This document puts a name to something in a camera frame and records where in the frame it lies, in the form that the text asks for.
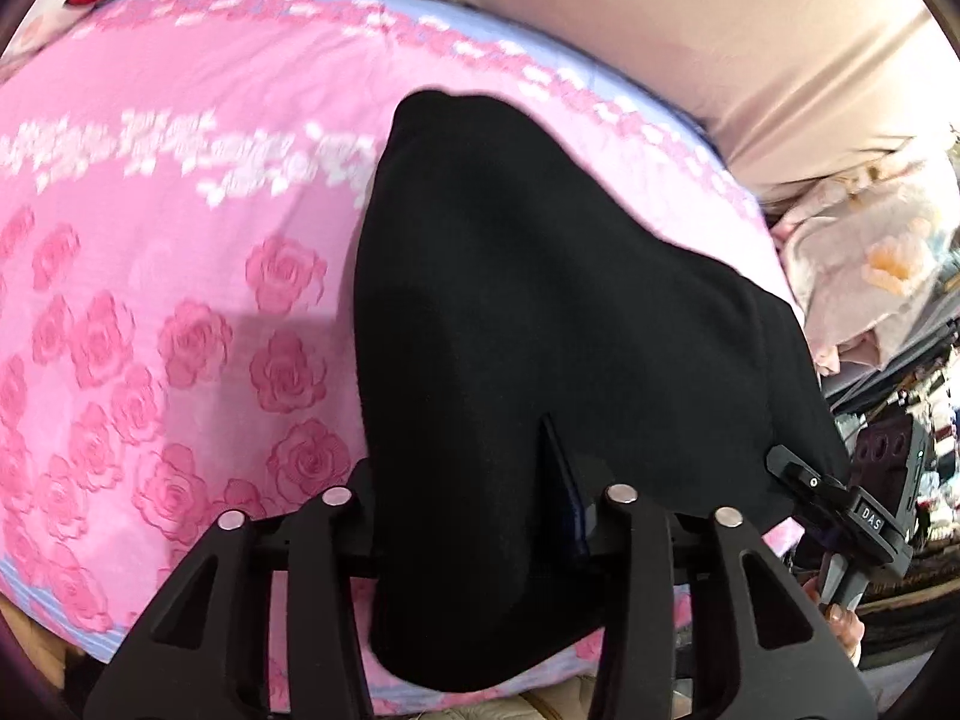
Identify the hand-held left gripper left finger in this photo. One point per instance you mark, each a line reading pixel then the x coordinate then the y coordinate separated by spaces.
pixel 330 547

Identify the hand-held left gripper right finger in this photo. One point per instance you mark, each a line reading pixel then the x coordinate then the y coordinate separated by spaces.
pixel 637 547

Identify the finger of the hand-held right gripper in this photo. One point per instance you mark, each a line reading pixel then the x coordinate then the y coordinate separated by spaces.
pixel 806 476

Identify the black pants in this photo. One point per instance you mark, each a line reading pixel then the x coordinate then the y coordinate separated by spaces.
pixel 540 330

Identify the person's right hand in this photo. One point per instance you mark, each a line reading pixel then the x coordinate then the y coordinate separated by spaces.
pixel 846 626

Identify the dark patterned rug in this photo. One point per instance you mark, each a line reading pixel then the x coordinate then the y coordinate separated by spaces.
pixel 900 607

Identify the pale floral quilt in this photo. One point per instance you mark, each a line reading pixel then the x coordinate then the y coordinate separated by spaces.
pixel 862 262

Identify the pink rose print blanket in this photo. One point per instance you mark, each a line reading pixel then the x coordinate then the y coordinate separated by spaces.
pixel 187 255

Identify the beige padded headboard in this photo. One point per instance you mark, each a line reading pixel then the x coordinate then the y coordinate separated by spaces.
pixel 712 22

